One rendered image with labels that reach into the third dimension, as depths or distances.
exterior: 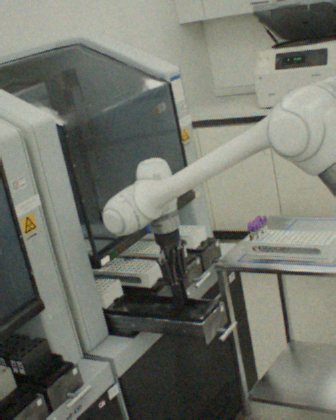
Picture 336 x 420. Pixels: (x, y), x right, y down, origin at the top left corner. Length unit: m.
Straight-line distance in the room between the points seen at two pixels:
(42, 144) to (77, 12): 2.03
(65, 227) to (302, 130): 0.81
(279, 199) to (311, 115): 2.97
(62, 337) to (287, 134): 0.90
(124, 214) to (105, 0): 2.47
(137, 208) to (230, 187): 2.77
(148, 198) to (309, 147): 0.50
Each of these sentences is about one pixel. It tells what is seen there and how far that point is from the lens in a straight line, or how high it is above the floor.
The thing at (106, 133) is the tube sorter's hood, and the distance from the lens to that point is 2.03.
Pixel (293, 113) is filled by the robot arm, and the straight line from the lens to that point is 1.38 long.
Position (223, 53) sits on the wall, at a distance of 4.93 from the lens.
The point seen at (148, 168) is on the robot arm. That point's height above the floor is 1.24.
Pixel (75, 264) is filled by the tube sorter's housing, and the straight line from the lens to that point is 1.93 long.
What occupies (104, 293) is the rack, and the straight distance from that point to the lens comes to 2.07.
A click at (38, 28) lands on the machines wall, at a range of 3.53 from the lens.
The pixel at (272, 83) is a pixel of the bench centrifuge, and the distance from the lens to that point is 4.14.
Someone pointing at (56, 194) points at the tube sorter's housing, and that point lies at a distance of 1.87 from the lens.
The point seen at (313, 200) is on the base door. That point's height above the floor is 0.30.
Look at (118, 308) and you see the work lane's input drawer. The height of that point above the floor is 0.80.
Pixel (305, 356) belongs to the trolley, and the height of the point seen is 0.28.
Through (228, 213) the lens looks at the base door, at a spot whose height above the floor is 0.21.
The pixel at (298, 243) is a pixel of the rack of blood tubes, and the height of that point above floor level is 0.88.
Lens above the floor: 1.69
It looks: 17 degrees down
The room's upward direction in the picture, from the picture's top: 12 degrees counter-clockwise
